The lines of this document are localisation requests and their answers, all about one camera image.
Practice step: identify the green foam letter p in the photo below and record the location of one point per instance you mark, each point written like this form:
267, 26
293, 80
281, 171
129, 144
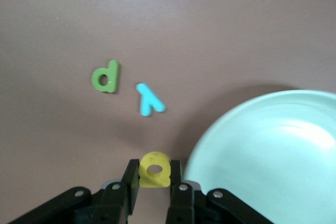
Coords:
113, 77

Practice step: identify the teal foam letter y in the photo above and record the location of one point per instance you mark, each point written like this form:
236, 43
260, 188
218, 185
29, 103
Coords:
147, 100

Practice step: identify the yellow foam letter d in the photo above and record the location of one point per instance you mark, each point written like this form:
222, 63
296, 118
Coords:
147, 179

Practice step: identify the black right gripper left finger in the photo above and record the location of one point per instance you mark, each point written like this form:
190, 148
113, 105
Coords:
113, 200

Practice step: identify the light green plate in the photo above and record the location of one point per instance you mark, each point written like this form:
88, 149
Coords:
262, 161

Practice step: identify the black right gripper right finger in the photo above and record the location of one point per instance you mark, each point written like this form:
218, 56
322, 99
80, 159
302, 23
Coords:
183, 203

